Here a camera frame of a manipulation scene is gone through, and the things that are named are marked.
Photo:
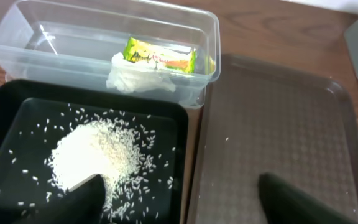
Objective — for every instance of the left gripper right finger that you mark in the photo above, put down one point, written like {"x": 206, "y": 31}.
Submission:
{"x": 283, "y": 203}

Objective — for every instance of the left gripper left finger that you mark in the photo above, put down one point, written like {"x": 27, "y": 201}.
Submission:
{"x": 82, "y": 205}

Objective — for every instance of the rice pile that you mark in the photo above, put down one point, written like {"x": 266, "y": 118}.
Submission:
{"x": 110, "y": 148}

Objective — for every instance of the white tissue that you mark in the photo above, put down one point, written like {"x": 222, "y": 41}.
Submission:
{"x": 128, "y": 77}

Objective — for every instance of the yellow snack wrapper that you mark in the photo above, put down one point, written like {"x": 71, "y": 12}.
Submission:
{"x": 137, "y": 51}

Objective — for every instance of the black tray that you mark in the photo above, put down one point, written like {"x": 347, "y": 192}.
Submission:
{"x": 34, "y": 116}

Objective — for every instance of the brown serving tray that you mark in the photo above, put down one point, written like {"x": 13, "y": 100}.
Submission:
{"x": 260, "y": 117}

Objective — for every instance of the clear plastic bin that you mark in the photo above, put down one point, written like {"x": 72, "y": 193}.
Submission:
{"x": 72, "y": 43}

